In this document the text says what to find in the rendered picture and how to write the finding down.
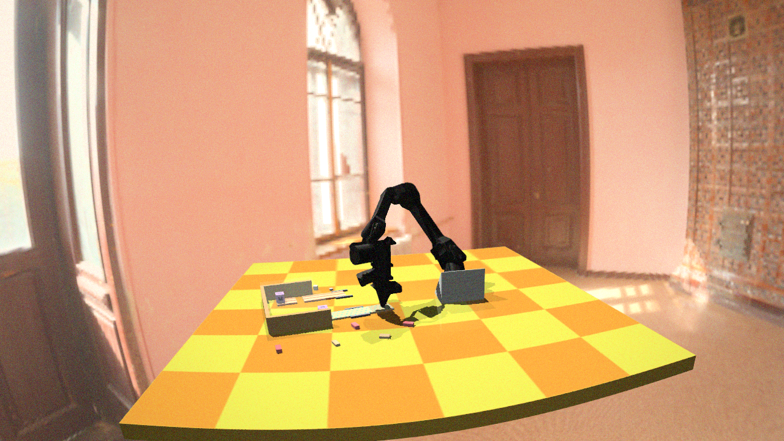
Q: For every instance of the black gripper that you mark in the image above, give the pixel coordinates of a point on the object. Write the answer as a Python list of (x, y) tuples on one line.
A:
[(386, 287)]

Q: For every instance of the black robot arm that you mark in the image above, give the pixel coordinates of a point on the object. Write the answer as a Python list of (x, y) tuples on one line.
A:
[(445, 251)]

